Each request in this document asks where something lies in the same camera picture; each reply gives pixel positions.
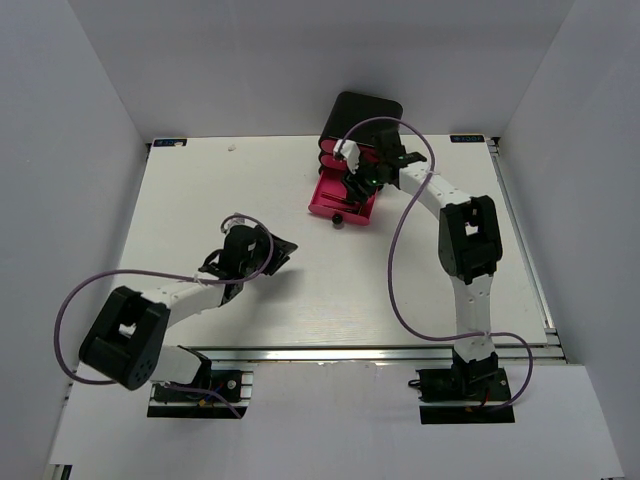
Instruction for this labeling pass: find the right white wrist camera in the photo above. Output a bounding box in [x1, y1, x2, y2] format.
[333, 139, 361, 173]

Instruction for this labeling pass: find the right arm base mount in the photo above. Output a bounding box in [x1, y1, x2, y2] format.
[407, 368, 515, 425]

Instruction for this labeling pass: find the black drawer cabinet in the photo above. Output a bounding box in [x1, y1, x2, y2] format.
[318, 91, 404, 146]

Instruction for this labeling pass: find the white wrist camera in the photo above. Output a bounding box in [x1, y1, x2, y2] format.
[333, 139, 361, 173]
[220, 213, 246, 234]

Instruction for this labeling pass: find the blue table sticker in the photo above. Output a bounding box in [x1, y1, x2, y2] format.
[449, 134, 486, 144]
[152, 138, 187, 148]

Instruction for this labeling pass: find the left blue table sticker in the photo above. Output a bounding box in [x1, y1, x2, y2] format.
[152, 138, 187, 148]

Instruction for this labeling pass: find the right blue table sticker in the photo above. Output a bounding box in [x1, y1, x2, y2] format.
[449, 134, 486, 144]

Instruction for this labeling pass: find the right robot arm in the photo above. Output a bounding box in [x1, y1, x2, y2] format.
[333, 130, 503, 399]

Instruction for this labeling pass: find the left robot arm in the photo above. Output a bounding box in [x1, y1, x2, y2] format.
[79, 224, 298, 399]

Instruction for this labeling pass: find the dark red lip gloss tube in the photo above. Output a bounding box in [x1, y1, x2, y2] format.
[320, 192, 352, 204]

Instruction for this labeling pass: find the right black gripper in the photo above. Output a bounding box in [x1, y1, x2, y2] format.
[340, 153, 385, 205]

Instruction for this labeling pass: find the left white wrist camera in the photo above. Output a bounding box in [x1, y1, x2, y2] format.
[220, 213, 246, 234]

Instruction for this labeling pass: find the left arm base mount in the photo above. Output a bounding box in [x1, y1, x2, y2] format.
[147, 347, 254, 420]

